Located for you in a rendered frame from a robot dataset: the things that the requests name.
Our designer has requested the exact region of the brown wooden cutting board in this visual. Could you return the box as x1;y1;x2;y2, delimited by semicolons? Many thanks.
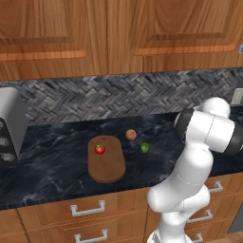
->
87;135;127;184

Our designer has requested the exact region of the grey toaster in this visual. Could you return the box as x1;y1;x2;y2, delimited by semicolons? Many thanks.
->
0;86;28;168

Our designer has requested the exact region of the red tomato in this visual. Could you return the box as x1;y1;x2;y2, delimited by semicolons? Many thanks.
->
94;143;106;155

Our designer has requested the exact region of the white wall socket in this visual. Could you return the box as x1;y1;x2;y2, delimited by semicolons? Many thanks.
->
230;87;243;106

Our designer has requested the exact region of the wooden base cupboard door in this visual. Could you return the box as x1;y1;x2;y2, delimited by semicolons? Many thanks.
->
0;208;30;243

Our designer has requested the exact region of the brown onion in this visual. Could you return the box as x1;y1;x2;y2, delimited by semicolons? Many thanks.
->
124;128;138;140

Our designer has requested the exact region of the wooden wall cupboard door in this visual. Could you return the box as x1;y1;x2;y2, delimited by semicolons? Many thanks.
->
106;0;243;76
0;0;109;82

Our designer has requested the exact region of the wooden drawer front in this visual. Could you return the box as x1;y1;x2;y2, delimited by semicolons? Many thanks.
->
184;217;235;243
204;171;243;197
26;210;148;243
143;191;243;243
17;187;151;232

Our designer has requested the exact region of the silver drawer handle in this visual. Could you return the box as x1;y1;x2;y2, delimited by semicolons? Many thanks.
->
208;180;224;194
74;228;109;243
186;209;214;224
191;233;204;243
69;199;106;218

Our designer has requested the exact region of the green bell pepper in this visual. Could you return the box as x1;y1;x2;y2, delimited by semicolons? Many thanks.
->
140;142;150;154

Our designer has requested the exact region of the grey appliance front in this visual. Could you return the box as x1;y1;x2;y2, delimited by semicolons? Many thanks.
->
227;205;243;234

